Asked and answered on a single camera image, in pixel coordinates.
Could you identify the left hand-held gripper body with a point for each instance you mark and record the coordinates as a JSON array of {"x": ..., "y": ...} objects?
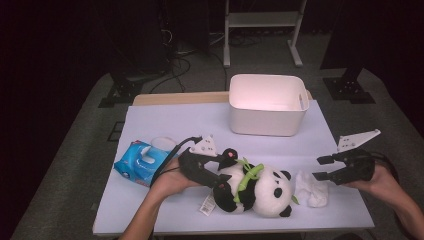
[{"x": 191, "y": 166}]

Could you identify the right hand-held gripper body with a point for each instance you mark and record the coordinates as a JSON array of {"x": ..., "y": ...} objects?
[{"x": 360, "y": 166}]

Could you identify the white wet wipe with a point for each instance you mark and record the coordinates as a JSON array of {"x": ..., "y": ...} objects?
[{"x": 311, "y": 193}]

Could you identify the panda plush toy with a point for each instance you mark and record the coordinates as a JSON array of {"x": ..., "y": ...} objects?
[{"x": 270, "y": 193}]

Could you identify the blue wet wipes pack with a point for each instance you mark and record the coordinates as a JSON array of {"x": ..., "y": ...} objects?
[{"x": 133, "y": 165}]

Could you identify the person's left hand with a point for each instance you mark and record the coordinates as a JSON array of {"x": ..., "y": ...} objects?
[{"x": 171, "y": 181}]

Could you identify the person's right hand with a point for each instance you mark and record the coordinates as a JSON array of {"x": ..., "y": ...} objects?
[{"x": 381, "y": 183}]

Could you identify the white storage bin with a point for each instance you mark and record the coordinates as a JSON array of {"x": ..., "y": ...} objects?
[{"x": 266, "y": 123}]

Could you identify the black stand base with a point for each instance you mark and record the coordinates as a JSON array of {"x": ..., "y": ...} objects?
[
  {"x": 348, "y": 90},
  {"x": 123, "y": 91}
]

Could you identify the white metal stand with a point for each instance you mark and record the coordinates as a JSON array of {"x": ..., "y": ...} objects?
[{"x": 263, "y": 19}]

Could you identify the black floor frame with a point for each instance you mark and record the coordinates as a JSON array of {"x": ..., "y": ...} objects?
[{"x": 115, "y": 140}]

